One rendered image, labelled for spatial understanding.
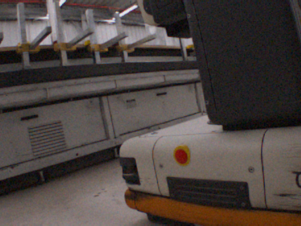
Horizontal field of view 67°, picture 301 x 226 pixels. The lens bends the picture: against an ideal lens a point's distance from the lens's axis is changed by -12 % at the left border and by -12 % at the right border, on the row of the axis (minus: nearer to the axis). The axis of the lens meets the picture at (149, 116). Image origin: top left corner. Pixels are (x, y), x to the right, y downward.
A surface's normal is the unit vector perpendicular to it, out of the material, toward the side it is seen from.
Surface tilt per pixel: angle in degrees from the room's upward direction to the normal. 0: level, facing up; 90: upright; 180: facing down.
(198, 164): 90
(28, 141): 90
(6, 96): 90
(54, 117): 90
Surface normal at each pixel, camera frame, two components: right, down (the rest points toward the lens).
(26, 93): 0.69, -0.10
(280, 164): -0.70, 0.17
